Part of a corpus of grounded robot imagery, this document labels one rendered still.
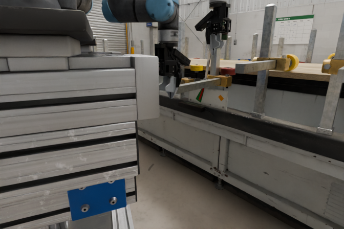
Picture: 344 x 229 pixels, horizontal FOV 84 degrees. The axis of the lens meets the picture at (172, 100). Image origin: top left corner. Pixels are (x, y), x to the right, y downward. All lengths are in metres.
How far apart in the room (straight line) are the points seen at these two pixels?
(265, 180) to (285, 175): 0.13
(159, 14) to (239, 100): 0.81
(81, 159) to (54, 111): 0.08
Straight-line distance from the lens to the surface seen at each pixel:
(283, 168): 1.31
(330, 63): 0.86
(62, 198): 0.39
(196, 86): 0.85
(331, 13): 8.15
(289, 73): 1.06
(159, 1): 0.59
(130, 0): 0.64
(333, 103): 0.88
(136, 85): 0.27
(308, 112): 1.13
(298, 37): 8.13
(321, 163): 0.99
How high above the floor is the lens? 1.00
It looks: 15 degrees down
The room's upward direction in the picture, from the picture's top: straight up
